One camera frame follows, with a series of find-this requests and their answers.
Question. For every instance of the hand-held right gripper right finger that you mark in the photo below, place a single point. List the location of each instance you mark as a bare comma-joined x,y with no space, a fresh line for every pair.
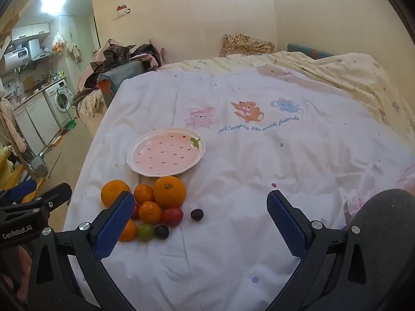
287,226

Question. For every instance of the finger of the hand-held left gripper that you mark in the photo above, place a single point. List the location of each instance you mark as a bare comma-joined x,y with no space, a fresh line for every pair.
55,196
21,189

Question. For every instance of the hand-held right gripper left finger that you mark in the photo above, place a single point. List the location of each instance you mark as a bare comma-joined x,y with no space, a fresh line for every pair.
115,226

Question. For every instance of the small mandarin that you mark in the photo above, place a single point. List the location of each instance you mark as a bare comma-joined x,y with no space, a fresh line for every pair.
129,232
150,213
144,194

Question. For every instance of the red cherry tomato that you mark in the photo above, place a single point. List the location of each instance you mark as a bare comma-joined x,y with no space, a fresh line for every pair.
136,212
172,216

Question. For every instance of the green cherry tomato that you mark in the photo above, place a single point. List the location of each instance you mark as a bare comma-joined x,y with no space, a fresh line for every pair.
145,232

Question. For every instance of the large orange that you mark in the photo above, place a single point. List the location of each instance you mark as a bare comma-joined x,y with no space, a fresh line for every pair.
169,191
112,192

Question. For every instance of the dark purple grape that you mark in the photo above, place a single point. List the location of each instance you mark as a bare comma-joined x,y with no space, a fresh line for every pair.
161,232
196,214

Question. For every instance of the white plate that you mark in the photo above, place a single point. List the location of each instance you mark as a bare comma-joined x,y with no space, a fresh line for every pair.
162,155

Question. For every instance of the yellow shelf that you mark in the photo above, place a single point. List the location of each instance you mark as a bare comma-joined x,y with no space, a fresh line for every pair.
9,171

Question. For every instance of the grey flat mop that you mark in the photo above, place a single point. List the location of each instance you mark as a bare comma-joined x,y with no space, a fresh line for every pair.
38,166

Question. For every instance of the white printed blanket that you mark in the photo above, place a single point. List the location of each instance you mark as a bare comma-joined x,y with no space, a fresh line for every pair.
259,168

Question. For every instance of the hanging pink garment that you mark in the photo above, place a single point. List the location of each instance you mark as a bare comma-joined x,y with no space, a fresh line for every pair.
9,123

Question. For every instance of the white floor cabinet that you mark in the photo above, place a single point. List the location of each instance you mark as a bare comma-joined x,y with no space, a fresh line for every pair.
35,121

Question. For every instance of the green dustpan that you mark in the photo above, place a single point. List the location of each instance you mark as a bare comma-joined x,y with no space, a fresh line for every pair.
70,124

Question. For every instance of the white washing machine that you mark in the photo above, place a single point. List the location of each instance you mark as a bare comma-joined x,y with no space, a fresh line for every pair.
61,98

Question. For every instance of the white water heater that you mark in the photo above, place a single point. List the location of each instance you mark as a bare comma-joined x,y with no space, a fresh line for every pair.
18,55

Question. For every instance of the hanging plastic bag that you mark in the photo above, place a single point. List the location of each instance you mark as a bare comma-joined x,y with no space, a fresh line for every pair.
58,43

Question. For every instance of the pile of clothes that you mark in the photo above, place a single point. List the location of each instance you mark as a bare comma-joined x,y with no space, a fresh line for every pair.
120,60

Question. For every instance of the yellow patterned blanket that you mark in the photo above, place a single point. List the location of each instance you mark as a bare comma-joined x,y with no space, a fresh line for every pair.
356,71

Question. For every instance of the blue pillow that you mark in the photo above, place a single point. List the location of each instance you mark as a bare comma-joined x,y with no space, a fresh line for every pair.
311,50

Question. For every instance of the floral pillow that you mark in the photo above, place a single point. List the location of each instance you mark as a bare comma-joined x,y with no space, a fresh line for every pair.
246,45

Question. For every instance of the ceiling light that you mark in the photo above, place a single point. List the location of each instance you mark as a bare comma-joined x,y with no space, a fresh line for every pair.
52,0

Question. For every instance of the white wall cabinets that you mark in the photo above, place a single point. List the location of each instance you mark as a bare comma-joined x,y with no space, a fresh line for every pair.
30,31

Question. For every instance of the wall decoration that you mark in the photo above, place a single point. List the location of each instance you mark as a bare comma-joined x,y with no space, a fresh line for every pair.
123,9

